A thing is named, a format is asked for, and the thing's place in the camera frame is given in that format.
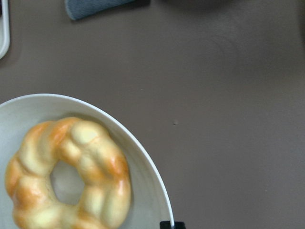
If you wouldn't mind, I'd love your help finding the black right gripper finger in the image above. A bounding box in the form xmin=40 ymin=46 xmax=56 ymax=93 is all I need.
xmin=160 ymin=221 xmax=185 ymax=229

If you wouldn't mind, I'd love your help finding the white round plate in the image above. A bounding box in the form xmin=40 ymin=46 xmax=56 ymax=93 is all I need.
xmin=0 ymin=94 xmax=174 ymax=229

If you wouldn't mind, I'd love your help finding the yellow glazed donut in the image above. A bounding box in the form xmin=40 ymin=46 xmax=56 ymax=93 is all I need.
xmin=5 ymin=117 xmax=132 ymax=229

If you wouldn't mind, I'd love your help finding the white rectangular tray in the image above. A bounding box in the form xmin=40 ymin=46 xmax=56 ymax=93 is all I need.
xmin=0 ymin=0 xmax=10 ymax=59

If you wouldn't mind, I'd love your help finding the grey folded cloth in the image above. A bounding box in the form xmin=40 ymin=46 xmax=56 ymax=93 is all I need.
xmin=64 ymin=0 xmax=150 ymax=21

